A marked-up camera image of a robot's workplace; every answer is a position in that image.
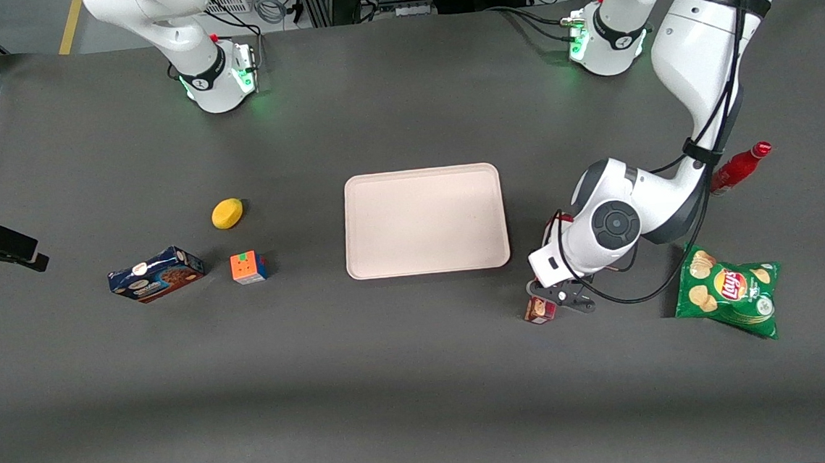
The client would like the red cookie box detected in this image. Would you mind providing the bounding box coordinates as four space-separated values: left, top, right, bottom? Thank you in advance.
517 210 581 325

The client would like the beige plastic tray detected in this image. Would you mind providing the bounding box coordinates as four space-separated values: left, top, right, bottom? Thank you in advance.
340 161 513 281

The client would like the blue cookie box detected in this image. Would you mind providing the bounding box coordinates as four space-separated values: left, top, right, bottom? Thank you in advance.
106 244 207 306

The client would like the grey base connector box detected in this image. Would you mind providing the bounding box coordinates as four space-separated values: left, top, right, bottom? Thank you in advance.
233 43 262 96
561 12 590 62

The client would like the dark grey table mat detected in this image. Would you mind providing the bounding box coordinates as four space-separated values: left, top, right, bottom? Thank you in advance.
0 0 825 463

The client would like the green chips bag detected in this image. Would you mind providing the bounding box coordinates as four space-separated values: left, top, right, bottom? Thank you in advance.
670 235 785 347

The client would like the red bottle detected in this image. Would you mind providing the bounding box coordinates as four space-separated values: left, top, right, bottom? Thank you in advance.
706 141 776 198

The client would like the yellow lemon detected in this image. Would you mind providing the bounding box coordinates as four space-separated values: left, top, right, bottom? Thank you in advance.
211 197 245 232

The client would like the colourful puzzle cube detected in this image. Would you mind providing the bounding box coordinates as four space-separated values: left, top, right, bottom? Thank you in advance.
230 250 269 286

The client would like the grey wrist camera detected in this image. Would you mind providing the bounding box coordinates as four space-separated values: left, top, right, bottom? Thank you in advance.
558 288 598 317

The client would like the black base cable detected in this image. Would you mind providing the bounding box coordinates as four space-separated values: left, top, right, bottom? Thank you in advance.
204 0 263 42
484 0 583 47

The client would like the grey coiled cable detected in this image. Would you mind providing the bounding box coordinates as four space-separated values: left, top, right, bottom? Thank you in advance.
254 0 291 25

